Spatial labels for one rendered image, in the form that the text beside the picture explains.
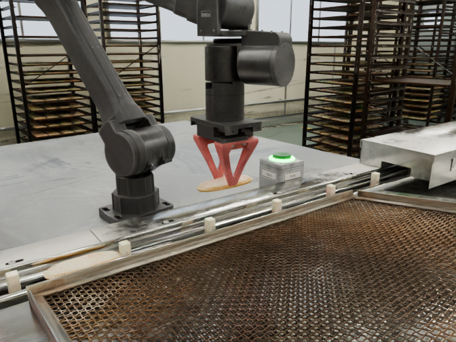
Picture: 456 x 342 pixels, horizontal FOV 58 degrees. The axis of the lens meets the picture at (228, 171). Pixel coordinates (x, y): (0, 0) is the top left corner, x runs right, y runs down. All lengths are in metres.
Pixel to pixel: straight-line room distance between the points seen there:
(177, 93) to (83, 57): 4.83
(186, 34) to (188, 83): 0.63
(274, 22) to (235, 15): 5.95
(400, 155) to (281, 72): 0.48
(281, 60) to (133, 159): 0.30
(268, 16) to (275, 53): 5.92
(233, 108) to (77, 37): 0.35
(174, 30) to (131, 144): 4.89
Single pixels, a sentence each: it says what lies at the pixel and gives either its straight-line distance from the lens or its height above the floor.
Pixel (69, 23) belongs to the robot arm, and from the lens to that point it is 0.83.
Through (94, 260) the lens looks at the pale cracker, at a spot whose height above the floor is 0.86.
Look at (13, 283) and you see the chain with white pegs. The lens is 0.57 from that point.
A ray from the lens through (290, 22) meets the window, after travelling 6.74.
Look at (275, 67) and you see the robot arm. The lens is 0.54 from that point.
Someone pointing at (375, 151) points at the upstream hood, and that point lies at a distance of 1.00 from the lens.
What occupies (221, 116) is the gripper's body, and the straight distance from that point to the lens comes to 0.59.
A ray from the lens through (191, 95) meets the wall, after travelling 5.71.
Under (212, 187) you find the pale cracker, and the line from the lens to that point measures 0.62.
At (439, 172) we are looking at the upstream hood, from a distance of 0.97.
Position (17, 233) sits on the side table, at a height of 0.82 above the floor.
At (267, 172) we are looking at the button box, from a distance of 0.88.
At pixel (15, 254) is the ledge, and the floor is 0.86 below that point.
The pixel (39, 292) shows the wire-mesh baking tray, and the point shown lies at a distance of 0.47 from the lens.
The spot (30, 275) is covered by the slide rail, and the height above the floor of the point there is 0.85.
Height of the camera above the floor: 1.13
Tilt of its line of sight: 17 degrees down
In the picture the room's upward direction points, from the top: straight up
